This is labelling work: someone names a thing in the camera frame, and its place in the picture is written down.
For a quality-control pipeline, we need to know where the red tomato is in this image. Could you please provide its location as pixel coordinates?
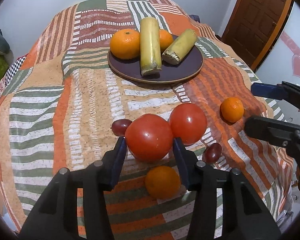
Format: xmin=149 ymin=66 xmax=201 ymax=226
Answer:
xmin=125 ymin=114 xmax=173 ymax=163
xmin=168 ymin=103 xmax=207 ymax=146

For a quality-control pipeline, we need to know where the brown wooden door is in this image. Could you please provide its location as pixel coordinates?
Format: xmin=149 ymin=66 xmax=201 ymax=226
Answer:
xmin=222 ymin=0 xmax=293 ymax=71

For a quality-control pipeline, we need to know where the small orange tangerine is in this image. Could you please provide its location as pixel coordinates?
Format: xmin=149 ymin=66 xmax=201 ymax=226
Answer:
xmin=220 ymin=97 xmax=244 ymax=123

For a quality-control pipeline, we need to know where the left orange on plate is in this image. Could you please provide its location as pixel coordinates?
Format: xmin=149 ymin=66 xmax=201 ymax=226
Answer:
xmin=110 ymin=29 xmax=140 ymax=60

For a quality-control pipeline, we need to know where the patchwork striped bedspread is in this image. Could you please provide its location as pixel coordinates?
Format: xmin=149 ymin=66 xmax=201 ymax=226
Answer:
xmin=0 ymin=0 xmax=293 ymax=229

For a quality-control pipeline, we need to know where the right orange on plate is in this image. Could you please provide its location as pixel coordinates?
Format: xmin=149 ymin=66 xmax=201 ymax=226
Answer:
xmin=159 ymin=29 xmax=174 ymax=53

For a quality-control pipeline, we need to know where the orange on plate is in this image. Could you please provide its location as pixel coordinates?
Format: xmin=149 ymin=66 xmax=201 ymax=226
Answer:
xmin=110 ymin=29 xmax=140 ymax=60
xmin=159 ymin=29 xmax=174 ymax=53

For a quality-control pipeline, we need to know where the dark purple round plate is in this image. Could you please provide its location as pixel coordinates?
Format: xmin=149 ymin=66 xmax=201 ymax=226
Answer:
xmin=107 ymin=46 xmax=204 ymax=84

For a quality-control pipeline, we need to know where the yellow sugarcane piece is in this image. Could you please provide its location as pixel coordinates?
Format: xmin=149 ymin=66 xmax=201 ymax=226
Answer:
xmin=140 ymin=17 xmax=161 ymax=76
xmin=161 ymin=29 xmax=197 ymax=65

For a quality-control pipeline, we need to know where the blue bag beside bed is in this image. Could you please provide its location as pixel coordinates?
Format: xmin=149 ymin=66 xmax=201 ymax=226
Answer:
xmin=189 ymin=15 xmax=200 ymax=23

